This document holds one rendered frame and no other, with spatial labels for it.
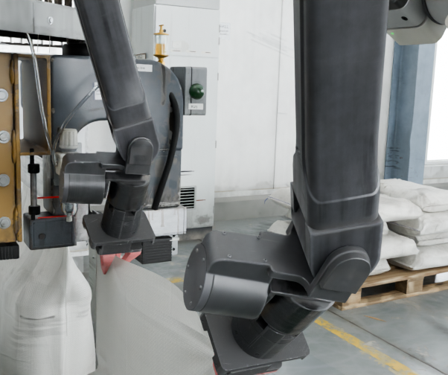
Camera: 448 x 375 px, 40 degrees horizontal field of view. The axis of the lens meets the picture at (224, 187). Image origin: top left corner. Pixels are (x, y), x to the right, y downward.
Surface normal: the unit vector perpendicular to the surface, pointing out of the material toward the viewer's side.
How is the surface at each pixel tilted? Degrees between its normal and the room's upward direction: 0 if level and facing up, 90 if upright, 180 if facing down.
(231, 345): 45
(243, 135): 90
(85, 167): 105
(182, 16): 90
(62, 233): 90
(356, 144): 114
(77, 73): 90
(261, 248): 29
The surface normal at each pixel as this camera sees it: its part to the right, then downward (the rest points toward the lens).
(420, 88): 0.47, 0.20
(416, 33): -0.47, 0.88
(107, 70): 0.27, 0.42
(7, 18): 0.92, 0.10
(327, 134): 0.10, 0.62
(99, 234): 0.26, -0.77
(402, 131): -0.88, 0.05
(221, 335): 0.39, -0.59
